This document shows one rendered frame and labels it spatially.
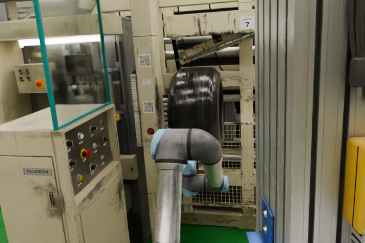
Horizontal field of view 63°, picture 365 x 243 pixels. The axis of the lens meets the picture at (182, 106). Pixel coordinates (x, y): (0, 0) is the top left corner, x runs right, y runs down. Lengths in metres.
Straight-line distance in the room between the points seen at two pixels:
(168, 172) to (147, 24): 1.03
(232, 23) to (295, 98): 1.58
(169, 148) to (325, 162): 0.64
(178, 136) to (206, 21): 1.12
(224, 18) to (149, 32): 0.50
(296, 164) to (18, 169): 1.32
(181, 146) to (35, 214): 0.88
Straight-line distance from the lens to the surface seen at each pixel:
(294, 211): 0.53
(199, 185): 1.42
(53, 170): 1.49
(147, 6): 1.84
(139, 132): 1.97
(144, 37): 1.84
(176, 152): 1.05
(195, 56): 2.17
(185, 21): 2.05
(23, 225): 1.73
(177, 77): 1.75
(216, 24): 2.02
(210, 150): 1.06
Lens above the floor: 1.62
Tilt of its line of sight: 13 degrees down
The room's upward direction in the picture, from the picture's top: 4 degrees counter-clockwise
